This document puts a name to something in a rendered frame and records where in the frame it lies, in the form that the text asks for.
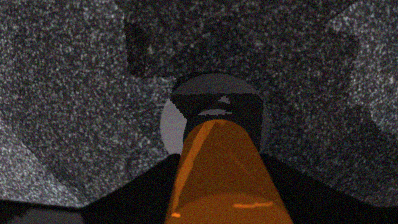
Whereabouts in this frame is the orange cylinder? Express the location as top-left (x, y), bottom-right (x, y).
top-left (165, 119), bottom-right (293, 224)

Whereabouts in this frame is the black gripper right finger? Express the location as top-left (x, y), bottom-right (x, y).
top-left (259, 153), bottom-right (398, 224)

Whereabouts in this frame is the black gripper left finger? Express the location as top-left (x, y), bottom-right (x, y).
top-left (0, 154), bottom-right (180, 224)

